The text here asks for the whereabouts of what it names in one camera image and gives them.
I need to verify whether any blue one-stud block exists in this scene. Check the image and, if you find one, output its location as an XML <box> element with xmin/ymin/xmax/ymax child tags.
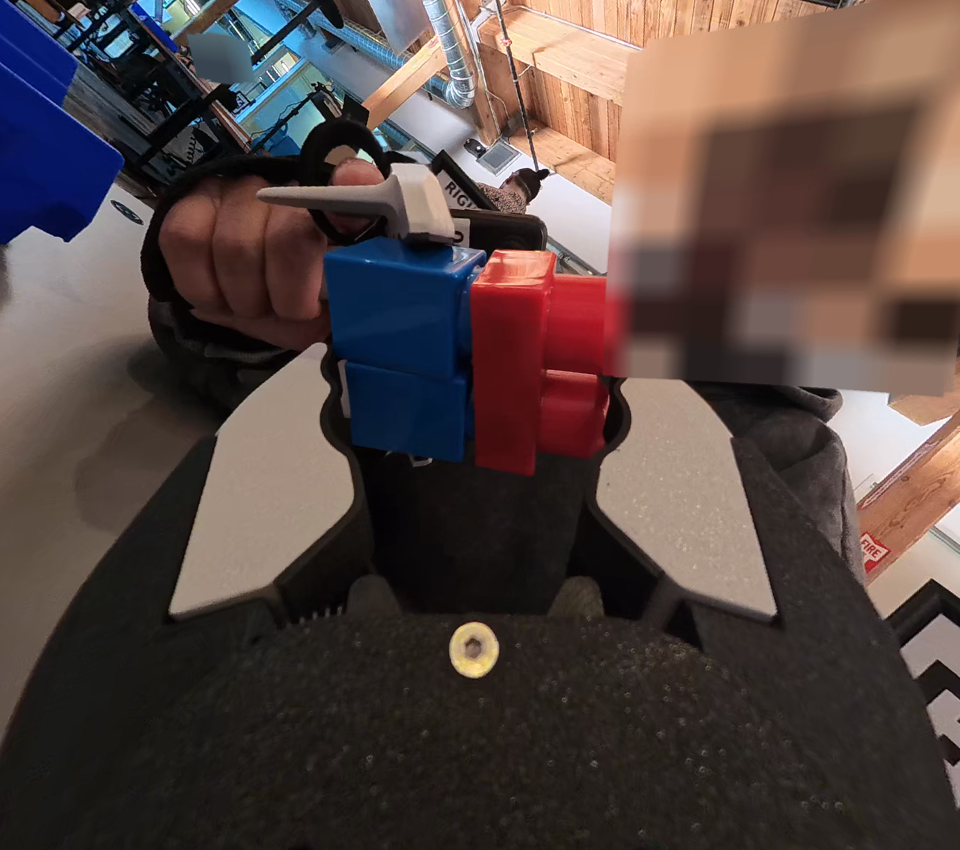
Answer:
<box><xmin>322</xmin><ymin>237</ymin><xmax>489</xmax><ymax>380</ymax></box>
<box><xmin>343</xmin><ymin>361</ymin><xmax>476</xmax><ymax>465</ymax></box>

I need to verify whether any person's right hand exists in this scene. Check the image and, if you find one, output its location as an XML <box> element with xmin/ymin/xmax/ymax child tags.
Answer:
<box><xmin>159</xmin><ymin>156</ymin><xmax>387</xmax><ymax>350</ymax></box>

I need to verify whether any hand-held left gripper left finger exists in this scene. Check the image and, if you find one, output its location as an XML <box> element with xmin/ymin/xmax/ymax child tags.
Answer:
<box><xmin>168</xmin><ymin>344</ymin><xmax>374</xmax><ymax>622</ymax></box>

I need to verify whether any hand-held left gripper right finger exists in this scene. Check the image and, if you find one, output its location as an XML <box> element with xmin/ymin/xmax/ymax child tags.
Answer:
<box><xmin>585</xmin><ymin>376</ymin><xmax>779</xmax><ymax>630</ymax></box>

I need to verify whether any white air vent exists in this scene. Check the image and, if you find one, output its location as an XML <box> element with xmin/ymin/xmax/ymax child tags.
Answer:
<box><xmin>476</xmin><ymin>140</ymin><xmax>524</xmax><ymax>176</ymax></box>

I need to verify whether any black white marker board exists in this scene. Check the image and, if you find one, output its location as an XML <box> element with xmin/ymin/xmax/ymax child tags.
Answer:
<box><xmin>885</xmin><ymin>579</ymin><xmax>960</xmax><ymax>770</ymax></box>

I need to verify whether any red two-stud block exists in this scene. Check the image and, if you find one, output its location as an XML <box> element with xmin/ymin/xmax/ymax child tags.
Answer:
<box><xmin>468</xmin><ymin>249</ymin><xmax>612</xmax><ymax>478</ymax></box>

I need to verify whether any grey desk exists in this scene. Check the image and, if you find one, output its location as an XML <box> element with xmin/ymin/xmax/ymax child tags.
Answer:
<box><xmin>0</xmin><ymin>186</ymin><xmax>331</xmax><ymax>746</ymax></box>

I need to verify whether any blue plastic bin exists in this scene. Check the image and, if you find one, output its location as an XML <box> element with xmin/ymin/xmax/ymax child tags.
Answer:
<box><xmin>0</xmin><ymin>0</ymin><xmax>125</xmax><ymax>245</ymax></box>

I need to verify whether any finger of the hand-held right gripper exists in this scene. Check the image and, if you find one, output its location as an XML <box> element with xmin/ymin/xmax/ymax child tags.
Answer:
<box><xmin>256</xmin><ymin>162</ymin><xmax>460</xmax><ymax>245</ymax></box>

